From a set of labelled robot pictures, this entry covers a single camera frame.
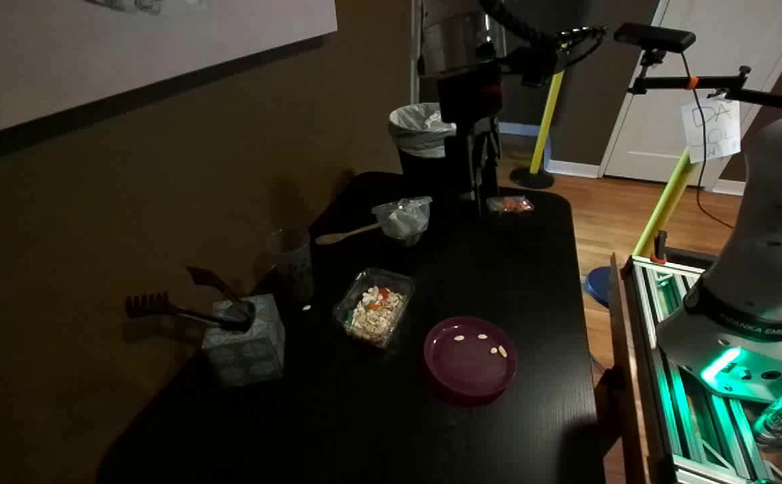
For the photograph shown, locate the yellow slanted pole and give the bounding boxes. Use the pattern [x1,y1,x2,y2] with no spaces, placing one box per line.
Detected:
[633,151,700,261]

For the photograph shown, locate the clear plastic food container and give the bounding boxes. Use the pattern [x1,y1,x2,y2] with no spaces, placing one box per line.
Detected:
[332,266,418,352]

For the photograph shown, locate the black stereo camera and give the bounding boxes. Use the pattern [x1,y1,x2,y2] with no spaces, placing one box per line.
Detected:
[611,20,700,57]

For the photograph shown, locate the thin orange cable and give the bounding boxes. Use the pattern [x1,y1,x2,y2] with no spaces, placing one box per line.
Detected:
[680,51,740,231]

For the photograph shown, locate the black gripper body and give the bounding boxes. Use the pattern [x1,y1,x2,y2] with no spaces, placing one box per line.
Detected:
[434,62,506,139]

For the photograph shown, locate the white panel door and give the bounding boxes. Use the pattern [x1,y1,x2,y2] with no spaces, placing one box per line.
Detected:
[601,0,782,196]

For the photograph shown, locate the white framed wall board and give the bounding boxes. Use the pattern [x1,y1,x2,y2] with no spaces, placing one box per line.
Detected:
[0,0,343,147]

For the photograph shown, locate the yellow pole with black base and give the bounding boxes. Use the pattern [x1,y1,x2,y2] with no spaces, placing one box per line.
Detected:
[508,69,570,190]

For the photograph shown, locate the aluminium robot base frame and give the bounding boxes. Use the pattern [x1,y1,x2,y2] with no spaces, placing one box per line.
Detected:
[617,253,782,484]

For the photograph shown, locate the blue round floor object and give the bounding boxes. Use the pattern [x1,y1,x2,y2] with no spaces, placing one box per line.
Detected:
[582,262,633,308]

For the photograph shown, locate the small snack packet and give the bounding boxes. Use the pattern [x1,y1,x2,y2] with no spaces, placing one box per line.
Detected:
[485,190,539,217]

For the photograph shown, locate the black metal kitchen tongs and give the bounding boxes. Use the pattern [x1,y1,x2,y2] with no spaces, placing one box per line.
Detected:
[124,262,258,335]

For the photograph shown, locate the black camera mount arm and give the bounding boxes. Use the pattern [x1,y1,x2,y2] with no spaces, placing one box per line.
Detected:
[625,49,782,117]

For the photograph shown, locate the white paper sheet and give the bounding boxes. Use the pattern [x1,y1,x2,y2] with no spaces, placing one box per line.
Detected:
[678,97,746,167]

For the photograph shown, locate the trash can with white liner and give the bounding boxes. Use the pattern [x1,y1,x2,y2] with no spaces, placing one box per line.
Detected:
[387,100,461,186]

